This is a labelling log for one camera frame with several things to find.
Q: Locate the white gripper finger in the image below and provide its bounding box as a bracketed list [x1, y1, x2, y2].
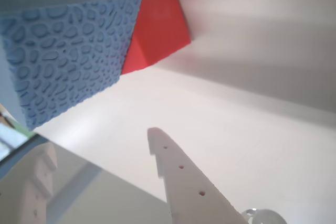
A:
[0, 143, 58, 224]
[146, 126, 249, 224]

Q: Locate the blue foam cube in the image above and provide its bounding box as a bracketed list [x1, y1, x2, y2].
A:
[0, 0, 144, 132]

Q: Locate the red foam cube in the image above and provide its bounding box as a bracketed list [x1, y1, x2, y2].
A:
[113, 0, 192, 76]

